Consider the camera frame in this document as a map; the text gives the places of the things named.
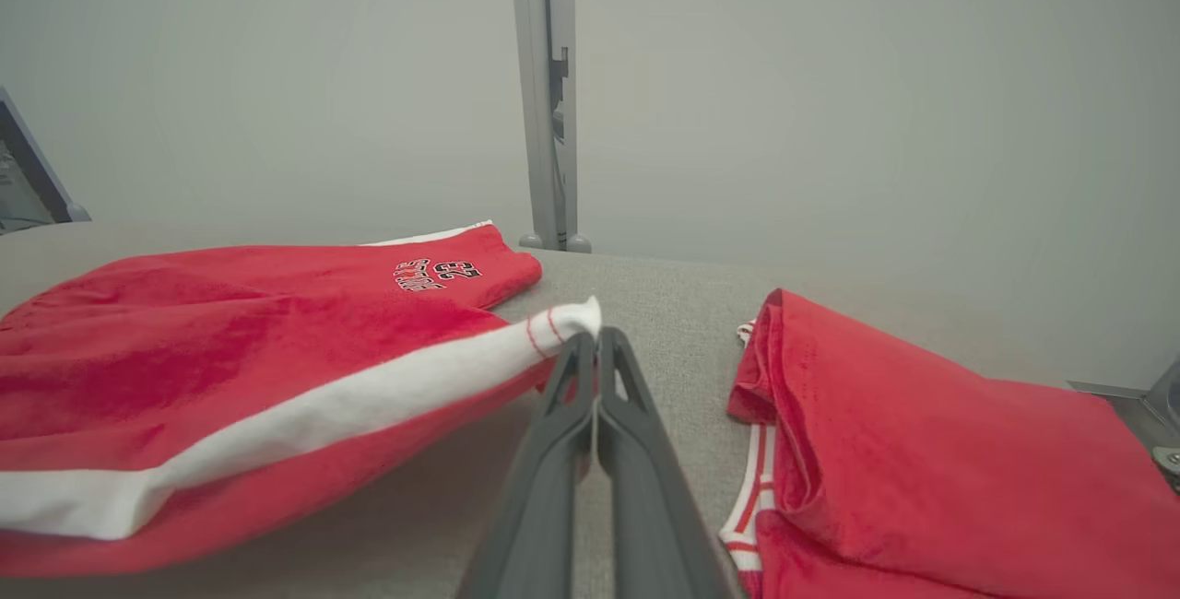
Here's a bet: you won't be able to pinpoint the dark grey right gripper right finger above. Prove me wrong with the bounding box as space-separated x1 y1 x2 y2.
597 327 746 599

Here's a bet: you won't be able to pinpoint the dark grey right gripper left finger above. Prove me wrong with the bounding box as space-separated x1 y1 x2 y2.
458 332 600 599

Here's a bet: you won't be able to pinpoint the red jersey striped trim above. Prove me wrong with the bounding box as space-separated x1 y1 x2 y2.
719 288 1180 599

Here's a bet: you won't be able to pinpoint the red shorts with white stripe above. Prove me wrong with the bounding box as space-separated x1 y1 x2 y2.
0 219 602 579

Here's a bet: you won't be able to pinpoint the grey metal fixture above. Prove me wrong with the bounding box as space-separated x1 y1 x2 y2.
1069 355 1180 494

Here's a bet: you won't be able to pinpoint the dark framed monitor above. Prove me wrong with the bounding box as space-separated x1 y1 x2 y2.
0 86 91 237

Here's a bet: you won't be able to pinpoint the grey metal post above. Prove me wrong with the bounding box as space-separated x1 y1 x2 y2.
507 0 593 254

